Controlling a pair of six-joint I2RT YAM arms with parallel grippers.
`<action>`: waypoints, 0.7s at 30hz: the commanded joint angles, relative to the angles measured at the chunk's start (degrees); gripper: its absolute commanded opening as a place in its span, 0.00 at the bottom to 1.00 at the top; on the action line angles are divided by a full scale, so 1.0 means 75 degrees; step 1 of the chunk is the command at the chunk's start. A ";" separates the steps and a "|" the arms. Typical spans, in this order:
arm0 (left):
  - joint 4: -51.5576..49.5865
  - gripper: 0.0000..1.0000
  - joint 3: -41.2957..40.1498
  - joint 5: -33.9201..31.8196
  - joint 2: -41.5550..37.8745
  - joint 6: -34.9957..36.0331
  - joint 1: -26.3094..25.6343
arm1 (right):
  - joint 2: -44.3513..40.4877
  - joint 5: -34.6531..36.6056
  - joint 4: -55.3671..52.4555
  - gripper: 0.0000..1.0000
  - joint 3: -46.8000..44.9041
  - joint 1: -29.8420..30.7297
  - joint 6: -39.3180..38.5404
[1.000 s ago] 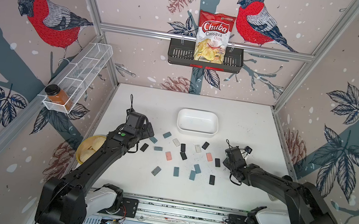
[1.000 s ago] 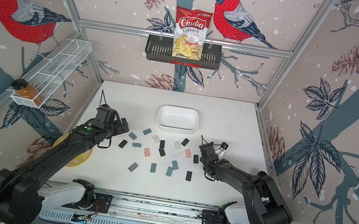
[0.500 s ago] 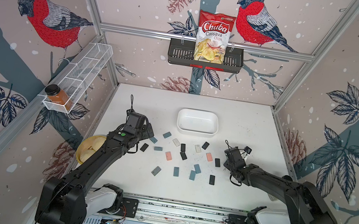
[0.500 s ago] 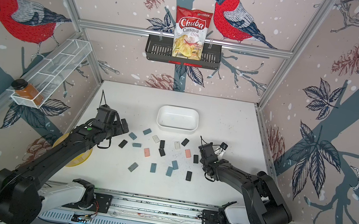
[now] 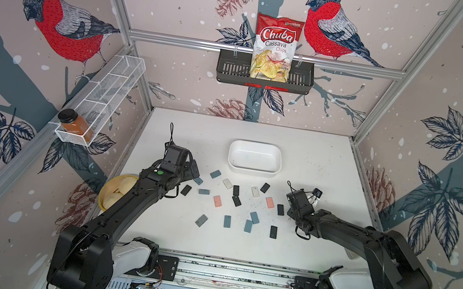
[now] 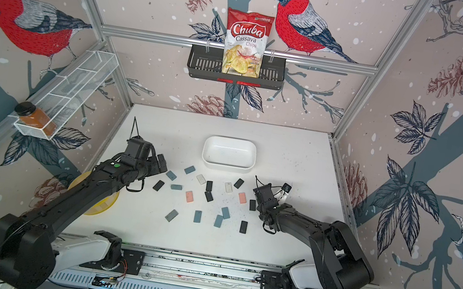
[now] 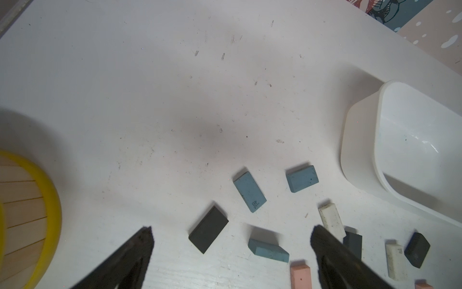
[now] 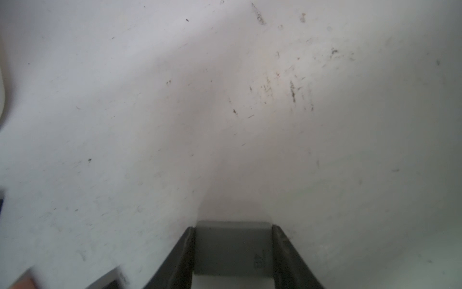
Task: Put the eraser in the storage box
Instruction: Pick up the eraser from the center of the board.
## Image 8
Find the dark grey eraser front right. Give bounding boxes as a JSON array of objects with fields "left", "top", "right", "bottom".
[{"left": 87, "top": 267, "right": 125, "bottom": 289}]

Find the pink eraser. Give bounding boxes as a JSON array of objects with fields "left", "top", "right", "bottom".
[{"left": 9, "top": 272, "right": 40, "bottom": 289}]

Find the white storage box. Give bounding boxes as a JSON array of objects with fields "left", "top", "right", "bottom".
[{"left": 0, "top": 71, "right": 6, "bottom": 117}]

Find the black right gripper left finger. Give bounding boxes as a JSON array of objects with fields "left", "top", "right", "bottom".
[{"left": 144, "top": 226, "right": 196, "bottom": 289}]

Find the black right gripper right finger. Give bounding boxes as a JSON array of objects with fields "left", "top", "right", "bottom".
[{"left": 272, "top": 225, "right": 324, "bottom": 289}]

